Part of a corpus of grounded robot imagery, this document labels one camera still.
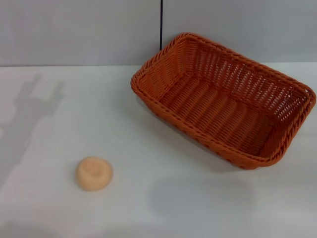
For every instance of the round beige bread bun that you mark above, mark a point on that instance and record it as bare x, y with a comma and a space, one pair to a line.
94, 174

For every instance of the orange woven rectangular basket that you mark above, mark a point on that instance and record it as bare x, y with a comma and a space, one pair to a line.
213, 109

